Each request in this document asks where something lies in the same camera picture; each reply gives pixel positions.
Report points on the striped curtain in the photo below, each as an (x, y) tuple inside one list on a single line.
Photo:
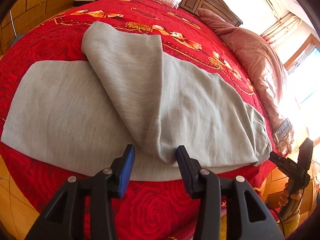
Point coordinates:
[(282, 30)]

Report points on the person's right hand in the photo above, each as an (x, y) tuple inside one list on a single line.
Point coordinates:
[(287, 196)]

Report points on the dark flat packet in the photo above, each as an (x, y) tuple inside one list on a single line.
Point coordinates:
[(282, 131)]

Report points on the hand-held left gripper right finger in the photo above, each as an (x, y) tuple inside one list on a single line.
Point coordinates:
[(183, 166)]

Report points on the pink checkered quilt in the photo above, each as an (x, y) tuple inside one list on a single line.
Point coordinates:
[(257, 62)]

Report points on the person's right forearm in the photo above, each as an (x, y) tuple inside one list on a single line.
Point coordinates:
[(291, 223)]

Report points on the wooden-framed window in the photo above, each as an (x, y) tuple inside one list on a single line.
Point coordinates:
[(300, 52)]

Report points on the dark wooden headboard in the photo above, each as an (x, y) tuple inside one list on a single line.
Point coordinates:
[(200, 1)]

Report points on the red rose-print bedspread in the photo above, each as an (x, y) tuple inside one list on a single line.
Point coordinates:
[(150, 212)]

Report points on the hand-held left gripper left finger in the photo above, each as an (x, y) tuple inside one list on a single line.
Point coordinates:
[(126, 170)]

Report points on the light wooden bedside cabinet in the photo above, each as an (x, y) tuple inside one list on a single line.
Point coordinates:
[(277, 182)]

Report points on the grey pants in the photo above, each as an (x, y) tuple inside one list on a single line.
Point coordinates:
[(75, 105)]

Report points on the light wooden wardrobe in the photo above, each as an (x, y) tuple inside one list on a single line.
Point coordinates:
[(32, 2)]

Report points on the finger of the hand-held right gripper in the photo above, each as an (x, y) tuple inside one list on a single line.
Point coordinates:
[(278, 161)]

